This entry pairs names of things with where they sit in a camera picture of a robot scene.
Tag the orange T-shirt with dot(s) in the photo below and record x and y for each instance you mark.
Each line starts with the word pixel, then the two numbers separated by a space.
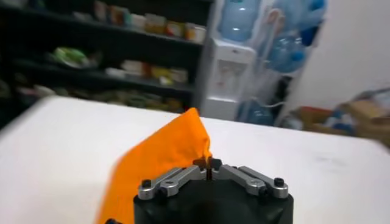
pixel 158 158

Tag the black shelf unit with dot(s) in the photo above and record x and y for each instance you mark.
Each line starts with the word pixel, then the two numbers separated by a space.
pixel 45 36

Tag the green snack bag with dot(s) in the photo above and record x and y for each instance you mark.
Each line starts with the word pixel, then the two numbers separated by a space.
pixel 70 56

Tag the upright blue water bottle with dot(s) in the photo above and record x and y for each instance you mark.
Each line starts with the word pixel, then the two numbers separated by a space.
pixel 239 21

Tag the red-rimmed cardboard box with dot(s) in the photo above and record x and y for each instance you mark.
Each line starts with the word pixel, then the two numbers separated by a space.
pixel 307 117

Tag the stacked brown cardboard boxes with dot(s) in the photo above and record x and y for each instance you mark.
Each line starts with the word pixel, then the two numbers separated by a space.
pixel 365 118

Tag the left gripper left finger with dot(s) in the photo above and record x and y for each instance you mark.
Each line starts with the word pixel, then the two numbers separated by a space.
pixel 179 178

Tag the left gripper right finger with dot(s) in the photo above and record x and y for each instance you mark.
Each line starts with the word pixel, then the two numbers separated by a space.
pixel 250 179

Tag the white water dispenser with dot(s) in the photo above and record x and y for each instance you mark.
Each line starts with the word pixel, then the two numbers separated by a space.
pixel 228 79

